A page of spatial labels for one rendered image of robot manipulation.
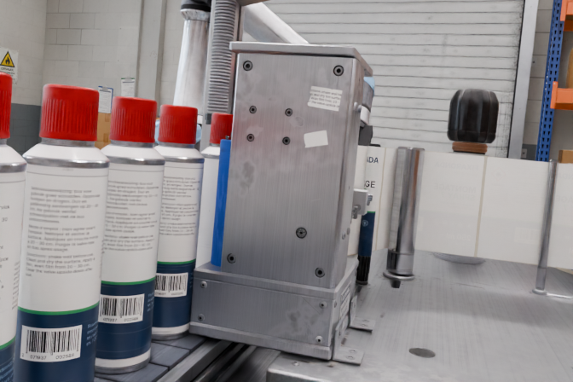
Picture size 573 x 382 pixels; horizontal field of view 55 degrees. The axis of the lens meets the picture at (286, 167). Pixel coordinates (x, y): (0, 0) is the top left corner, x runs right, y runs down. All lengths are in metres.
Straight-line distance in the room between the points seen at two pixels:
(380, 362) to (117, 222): 0.25
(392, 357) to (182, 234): 0.21
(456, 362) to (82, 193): 0.35
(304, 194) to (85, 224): 0.19
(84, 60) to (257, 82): 6.97
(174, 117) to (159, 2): 6.32
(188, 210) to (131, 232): 0.08
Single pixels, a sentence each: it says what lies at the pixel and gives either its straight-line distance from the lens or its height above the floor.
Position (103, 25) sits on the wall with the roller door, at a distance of 7.31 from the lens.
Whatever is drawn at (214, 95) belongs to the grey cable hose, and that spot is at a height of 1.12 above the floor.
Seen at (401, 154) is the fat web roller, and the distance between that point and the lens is 0.79.
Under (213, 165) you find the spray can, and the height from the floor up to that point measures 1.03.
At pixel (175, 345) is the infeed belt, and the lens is 0.50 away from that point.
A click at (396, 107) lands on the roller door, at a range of 5.39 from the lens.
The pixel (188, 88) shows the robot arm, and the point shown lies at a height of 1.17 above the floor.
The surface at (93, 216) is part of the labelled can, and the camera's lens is 0.36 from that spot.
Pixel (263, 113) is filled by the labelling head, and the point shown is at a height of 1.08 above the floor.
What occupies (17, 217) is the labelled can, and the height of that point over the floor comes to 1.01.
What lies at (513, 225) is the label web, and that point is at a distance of 0.84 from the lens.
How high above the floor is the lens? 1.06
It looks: 3 degrees down
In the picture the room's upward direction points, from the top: 5 degrees clockwise
